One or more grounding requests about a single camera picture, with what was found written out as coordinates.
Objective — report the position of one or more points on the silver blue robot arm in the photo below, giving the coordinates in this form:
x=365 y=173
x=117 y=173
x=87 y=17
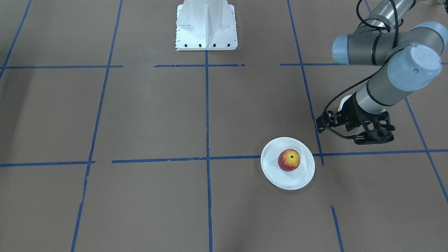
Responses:
x=407 y=61

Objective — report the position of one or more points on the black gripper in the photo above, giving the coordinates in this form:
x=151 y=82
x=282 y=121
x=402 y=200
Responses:
x=351 y=114

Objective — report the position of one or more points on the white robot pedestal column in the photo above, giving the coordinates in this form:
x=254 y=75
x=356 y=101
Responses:
x=206 y=25

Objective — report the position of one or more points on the white round plate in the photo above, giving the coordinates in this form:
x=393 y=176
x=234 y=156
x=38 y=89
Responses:
x=292 y=180

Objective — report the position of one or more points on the white small bowl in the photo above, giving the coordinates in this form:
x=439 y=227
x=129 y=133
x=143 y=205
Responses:
x=342 y=102

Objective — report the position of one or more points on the red yellow apple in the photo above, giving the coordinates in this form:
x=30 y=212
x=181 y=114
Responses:
x=289 y=160

